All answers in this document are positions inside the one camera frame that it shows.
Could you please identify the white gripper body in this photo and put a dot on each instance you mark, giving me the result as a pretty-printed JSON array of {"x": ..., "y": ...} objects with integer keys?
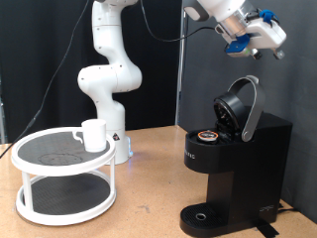
[{"x": 267, "y": 34}]

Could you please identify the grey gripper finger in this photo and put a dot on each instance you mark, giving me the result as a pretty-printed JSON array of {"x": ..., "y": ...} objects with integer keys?
[
  {"x": 256, "y": 54},
  {"x": 279, "y": 54}
]

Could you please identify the coffee pod with orange rim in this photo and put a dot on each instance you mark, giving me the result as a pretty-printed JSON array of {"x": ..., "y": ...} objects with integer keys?
[{"x": 208, "y": 135}]

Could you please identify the black Keurig coffee machine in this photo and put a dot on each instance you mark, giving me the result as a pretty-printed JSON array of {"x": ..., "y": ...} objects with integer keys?
[{"x": 251, "y": 165}]

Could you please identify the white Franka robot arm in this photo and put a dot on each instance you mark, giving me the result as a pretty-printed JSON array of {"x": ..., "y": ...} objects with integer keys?
[{"x": 112, "y": 79}]

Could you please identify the black tape strip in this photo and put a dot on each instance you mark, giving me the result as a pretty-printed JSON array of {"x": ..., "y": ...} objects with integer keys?
[{"x": 267, "y": 228}]

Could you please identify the white two-tier turntable rack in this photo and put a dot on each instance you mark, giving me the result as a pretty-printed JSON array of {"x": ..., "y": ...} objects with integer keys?
[{"x": 62, "y": 150}]

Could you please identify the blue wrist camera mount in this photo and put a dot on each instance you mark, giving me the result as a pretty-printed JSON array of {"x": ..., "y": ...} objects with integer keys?
[{"x": 241, "y": 41}]

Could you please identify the grey metal frame post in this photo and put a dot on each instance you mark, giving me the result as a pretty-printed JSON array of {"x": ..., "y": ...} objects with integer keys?
[{"x": 1, "y": 125}]

